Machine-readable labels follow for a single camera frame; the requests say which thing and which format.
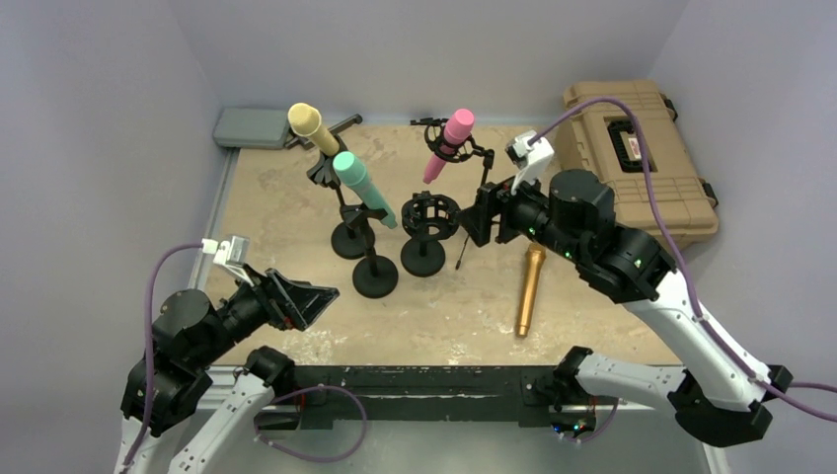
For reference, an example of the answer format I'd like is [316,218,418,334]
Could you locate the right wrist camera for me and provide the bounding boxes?
[505,130,555,196]

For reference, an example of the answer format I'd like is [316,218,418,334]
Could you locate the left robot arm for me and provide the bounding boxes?
[114,265,340,473]

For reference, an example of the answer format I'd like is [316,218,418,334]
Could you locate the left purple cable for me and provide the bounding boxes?
[120,243,205,469]

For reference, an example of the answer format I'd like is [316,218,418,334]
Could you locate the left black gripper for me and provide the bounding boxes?
[193,261,338,365]

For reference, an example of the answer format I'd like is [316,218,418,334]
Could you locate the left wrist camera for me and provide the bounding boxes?
[200,235,253,285]

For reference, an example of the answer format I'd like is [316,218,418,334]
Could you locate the gold microphone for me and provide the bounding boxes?
[515,243,547,338]

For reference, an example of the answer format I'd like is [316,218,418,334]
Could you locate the shock mount round-base stand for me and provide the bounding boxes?
[400,191,460,277]

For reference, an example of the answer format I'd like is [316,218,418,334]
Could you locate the grey pouch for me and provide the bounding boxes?
[212,108,290,150]

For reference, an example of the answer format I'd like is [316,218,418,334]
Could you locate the pink microphone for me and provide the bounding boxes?
[422,109,476,184]

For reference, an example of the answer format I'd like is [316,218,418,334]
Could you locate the tan hard case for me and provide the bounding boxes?
[556,80,721,253]

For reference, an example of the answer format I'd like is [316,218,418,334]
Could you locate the black tripod shock-mount stand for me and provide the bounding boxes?
[410,118,498,273]

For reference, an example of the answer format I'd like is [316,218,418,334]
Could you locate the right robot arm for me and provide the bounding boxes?
[459,169,793,447]

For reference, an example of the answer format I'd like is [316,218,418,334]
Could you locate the yellow microphone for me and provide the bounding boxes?
[287,103,341,157]

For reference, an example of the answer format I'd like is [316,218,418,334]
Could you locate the black mounting base rail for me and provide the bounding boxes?
[258,364,619,434]

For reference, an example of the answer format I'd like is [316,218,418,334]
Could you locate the clip round-base stand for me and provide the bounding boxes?
[349,203,399,299]
[307,151,376,260]

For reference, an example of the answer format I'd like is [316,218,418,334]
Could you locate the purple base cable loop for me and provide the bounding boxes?
[255,383,369,464]

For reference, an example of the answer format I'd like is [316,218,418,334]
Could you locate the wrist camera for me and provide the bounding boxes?
[200,235,253,285]
[505,130,555,196]

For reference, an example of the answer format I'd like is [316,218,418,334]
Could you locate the teal microphone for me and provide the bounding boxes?
[333,151,398,229]

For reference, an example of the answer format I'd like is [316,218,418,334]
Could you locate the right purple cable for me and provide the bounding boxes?
[532,96,837,424]

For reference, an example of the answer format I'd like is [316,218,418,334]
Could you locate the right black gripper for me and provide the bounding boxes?
[455,162,585,264]

